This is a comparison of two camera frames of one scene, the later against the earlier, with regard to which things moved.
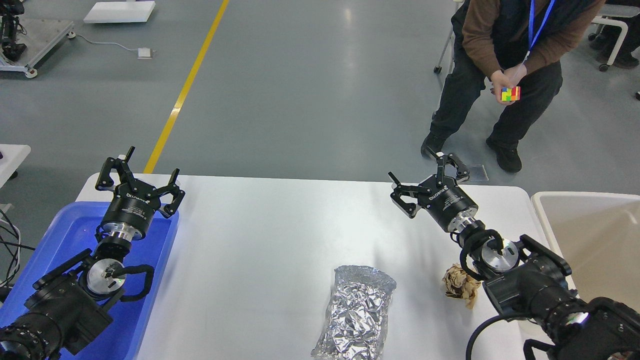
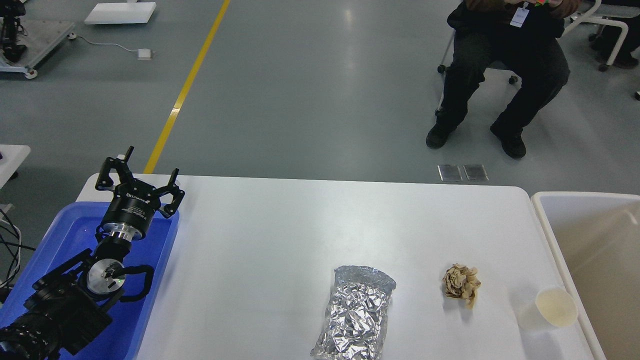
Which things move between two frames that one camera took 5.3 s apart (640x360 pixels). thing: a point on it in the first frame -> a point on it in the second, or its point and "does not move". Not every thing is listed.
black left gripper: (130, 214) does not move
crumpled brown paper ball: (459, 285) does not move
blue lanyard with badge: (531, 24) -> (520, 16)
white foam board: (107, 12) does not move
